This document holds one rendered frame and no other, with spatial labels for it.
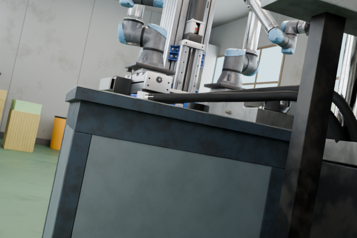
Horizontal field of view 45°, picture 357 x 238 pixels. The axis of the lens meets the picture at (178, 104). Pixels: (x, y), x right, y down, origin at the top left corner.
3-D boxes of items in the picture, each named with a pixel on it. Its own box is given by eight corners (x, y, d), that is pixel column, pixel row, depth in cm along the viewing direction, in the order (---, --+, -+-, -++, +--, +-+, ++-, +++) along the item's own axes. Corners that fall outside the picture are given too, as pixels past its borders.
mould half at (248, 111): (204, 120, 196) (210, 91, 197) (254, 130, 204) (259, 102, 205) (254, 124, 149) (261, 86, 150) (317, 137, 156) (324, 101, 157)
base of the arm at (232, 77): (211, 84, 254) (214, 68, 255) (233, 90, 260) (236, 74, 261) (223, 84, 240) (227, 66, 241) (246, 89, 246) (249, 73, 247)
